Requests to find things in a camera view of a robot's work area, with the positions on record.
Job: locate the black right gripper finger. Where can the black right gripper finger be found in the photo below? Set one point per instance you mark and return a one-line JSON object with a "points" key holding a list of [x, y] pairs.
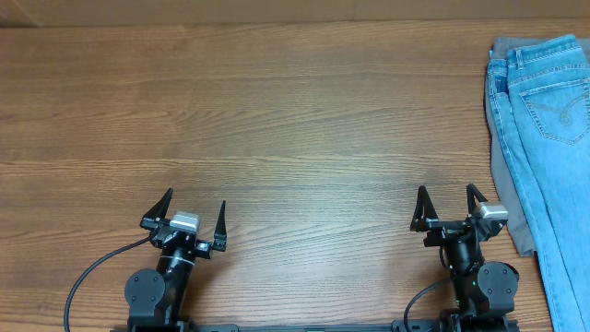
{"points": [[424, 212], [473, 196]]}

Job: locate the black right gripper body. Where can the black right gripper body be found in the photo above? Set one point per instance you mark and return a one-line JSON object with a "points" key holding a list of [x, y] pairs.
{"points": [[443, 231]]}

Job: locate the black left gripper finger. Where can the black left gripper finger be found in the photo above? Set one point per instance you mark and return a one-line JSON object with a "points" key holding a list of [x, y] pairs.
{"points": [[160, 209], [221, 222]]}

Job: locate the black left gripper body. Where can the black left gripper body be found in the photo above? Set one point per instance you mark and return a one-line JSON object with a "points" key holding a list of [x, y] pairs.
{"points": [[202, 249]]}

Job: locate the light blue denim jeans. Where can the light blue denim jeans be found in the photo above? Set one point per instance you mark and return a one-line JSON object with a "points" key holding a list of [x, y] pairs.
{"points": [[548, 157]]}

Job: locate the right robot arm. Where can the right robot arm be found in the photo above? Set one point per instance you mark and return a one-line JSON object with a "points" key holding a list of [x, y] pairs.
{"points": [[484, 291]]}

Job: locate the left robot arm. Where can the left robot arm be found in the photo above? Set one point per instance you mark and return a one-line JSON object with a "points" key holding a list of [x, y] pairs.
{"points": [[155, 295]]}

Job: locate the grey folded trousers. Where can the grey folded trousers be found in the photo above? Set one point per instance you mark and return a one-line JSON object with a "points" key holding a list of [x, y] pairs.
{"points": [[509, 193]]}

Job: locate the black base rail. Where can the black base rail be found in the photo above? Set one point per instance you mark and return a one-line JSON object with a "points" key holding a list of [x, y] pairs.
{"points": [[420, 325]]}

